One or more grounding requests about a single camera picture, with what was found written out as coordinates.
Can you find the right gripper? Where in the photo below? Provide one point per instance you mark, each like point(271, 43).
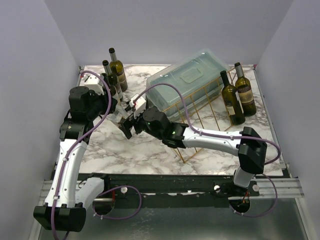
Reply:
point(130, 124)

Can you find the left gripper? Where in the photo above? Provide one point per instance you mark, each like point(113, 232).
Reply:
point(104, 97)

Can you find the clear square glass bottle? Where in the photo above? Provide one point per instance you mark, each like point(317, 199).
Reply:
point(118, 115)

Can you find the green wine bottle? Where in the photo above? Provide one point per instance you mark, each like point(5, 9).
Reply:
point(117, 67)
point(232, 101)
point(111, 76)
point(114, 91)
point(245, 92)

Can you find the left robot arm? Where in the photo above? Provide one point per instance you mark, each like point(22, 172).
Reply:
point(65, 207)

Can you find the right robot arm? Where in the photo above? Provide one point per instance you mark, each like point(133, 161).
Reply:
point(246, 144)

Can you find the clear plastic storage box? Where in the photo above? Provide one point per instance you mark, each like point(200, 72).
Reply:
point(196, 77)

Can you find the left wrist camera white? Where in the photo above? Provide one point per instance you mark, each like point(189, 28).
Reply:
point(93, 83)

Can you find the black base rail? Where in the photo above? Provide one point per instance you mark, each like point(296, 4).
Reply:
point(172, 191)

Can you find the gold wire wine rack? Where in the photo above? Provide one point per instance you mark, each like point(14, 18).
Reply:
point(206, 109)

